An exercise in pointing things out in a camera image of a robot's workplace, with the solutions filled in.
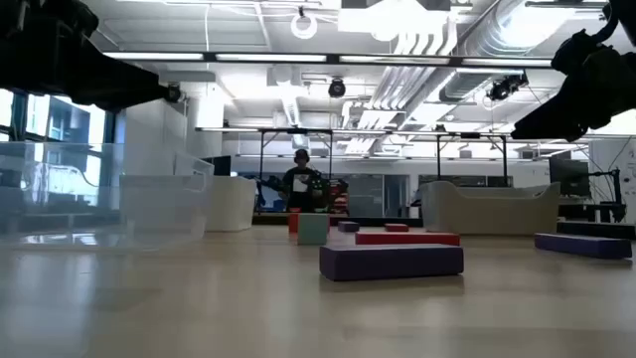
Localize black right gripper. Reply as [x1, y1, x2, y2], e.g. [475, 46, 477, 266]
[510, 46, 636, 144]

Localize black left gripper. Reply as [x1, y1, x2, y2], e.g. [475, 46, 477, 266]
[0, 35, 171, 113]

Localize clear plastic bin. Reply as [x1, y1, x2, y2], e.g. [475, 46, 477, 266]
[0, 141, 216, 250]

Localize teal block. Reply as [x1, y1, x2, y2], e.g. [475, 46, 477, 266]
[296, 213, 330, 247]

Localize black computer monitor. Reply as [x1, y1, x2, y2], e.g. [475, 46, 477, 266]
[549, 157, 591, 199]

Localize black ceiling spotlight cluster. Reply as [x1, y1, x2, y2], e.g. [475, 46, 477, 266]
[485, 73, 530, 102]

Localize large window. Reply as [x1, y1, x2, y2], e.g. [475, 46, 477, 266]
[0, 88, 116, 150]

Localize light grey plastic bin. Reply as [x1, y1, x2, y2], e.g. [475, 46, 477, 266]
[420, 180, 561, 237]

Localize person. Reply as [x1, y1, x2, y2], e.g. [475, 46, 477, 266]
[281, 147, 322, 214]

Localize red tool cabinet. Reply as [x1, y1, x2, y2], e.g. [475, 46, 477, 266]
[317, 176, 350, 216]

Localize black metal gantry frame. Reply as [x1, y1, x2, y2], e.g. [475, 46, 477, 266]
[257, 127, 335, 193]
[434, 131, 509, 189]

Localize silver ventilation duct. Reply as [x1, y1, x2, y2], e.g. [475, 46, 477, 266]
[464, 0, 612, 59]

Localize white ceiling ring lamp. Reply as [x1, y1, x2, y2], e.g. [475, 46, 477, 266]
[290, 12, 319, 41]

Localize black ceiling light rail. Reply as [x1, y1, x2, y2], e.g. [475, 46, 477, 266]
[101, 51, 556, 69]

